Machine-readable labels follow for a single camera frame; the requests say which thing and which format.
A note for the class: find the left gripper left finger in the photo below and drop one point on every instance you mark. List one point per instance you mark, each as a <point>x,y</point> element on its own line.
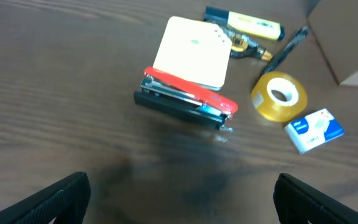
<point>63,202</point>

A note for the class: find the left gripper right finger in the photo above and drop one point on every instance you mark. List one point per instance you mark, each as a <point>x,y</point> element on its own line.
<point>299,203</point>

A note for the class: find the correction tape dispenser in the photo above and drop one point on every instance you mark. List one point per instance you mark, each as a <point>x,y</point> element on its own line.
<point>244,47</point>

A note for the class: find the black ballpoint pen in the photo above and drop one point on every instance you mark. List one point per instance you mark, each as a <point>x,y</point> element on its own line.
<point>278,58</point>

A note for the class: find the cream sticky note pad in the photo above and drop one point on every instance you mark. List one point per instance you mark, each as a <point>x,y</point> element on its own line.
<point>195,51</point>

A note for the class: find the cardboard box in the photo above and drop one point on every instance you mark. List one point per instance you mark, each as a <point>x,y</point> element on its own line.
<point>335,25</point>

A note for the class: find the blue white staples box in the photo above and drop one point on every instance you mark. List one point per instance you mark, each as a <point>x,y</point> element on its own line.
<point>313,130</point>

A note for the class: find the yellow adhesive tape roll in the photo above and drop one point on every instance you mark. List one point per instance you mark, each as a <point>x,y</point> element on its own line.
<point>278,97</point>

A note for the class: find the red black stapler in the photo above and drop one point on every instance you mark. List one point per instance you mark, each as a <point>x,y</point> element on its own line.
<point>184,100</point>

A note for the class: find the yellow highlighter marker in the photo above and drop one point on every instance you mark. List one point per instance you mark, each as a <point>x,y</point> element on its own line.
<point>244,23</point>

